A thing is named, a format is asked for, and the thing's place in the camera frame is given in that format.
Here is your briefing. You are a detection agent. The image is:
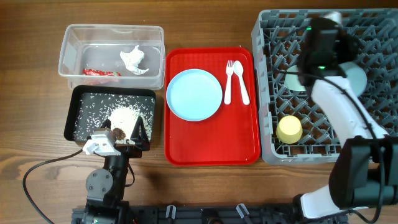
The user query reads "pile of white rice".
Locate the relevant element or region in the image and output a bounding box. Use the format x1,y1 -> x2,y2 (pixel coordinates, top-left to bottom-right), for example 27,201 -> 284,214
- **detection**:
109,107 -> 138,137

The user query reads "light blue bowl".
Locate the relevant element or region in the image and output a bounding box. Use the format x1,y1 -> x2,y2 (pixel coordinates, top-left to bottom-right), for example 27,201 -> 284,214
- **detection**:
339,62 -> 368,96

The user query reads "light green bowl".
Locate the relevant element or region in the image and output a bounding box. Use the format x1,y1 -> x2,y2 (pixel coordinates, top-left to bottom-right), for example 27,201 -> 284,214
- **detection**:
284,65 -> 305,91

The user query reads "red snack wrapper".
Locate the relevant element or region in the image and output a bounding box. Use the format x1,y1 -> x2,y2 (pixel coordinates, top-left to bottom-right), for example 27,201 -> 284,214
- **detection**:
82,68 -> 121,77

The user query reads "light blue plate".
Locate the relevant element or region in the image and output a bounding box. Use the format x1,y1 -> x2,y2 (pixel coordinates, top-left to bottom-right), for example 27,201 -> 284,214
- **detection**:
166,69 -> 223,121

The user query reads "white napkin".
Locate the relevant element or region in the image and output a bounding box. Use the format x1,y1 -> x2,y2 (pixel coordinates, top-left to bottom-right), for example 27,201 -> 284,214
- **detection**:
119,45 -> 149,75

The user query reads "white plastic spoon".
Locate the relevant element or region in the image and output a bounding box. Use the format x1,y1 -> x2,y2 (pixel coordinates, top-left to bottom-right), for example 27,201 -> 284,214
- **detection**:
233,60 -> 250,105

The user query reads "yellow cup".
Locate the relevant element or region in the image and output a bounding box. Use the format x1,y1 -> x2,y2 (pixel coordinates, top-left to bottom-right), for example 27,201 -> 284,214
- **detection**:
276,115 -> 303,144

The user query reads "white plastic fork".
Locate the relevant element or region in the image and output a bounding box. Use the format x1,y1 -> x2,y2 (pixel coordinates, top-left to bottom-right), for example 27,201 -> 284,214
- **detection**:
224,60 -> 234,105

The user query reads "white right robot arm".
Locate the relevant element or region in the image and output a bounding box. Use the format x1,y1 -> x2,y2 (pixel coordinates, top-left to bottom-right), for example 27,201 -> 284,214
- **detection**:
297,28 -> 397,220

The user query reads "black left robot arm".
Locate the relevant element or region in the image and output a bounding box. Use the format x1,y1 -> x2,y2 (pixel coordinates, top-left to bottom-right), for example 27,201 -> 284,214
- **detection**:
75,117 -> 150,224

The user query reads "black food waste tray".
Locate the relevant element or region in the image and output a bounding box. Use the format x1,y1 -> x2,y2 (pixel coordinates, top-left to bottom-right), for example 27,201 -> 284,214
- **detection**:
63,85 -> 156,144

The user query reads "clear plastic waste bin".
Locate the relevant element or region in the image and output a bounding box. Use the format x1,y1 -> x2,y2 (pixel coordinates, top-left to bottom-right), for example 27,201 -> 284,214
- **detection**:
58,24 -> 165,90

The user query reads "grey dishwasher rack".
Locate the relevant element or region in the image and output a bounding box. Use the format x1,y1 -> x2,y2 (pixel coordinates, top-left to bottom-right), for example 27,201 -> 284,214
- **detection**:
251,8 -> 397,165

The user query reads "red serving tray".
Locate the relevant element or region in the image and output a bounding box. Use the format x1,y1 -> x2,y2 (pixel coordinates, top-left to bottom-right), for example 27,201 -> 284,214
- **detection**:
164,47 -> 261,166

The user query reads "black left camera cable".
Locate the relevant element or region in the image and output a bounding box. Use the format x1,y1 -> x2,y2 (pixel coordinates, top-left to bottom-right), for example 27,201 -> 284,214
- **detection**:
22,149 -> 85,224

